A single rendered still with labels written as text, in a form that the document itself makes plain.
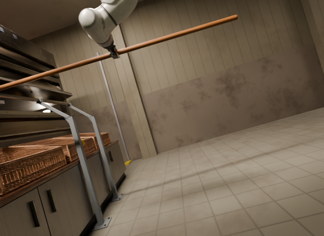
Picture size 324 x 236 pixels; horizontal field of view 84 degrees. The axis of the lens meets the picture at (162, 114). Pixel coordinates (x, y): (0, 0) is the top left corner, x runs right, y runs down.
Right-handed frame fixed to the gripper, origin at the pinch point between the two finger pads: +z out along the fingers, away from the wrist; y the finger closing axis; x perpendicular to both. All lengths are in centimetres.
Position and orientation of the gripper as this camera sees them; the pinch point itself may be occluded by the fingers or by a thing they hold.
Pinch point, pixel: (115, 53)
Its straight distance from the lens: 123.2
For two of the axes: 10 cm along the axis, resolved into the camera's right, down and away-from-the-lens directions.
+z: 0.2, 0.1, 10.0
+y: 2.8, 9.6, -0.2
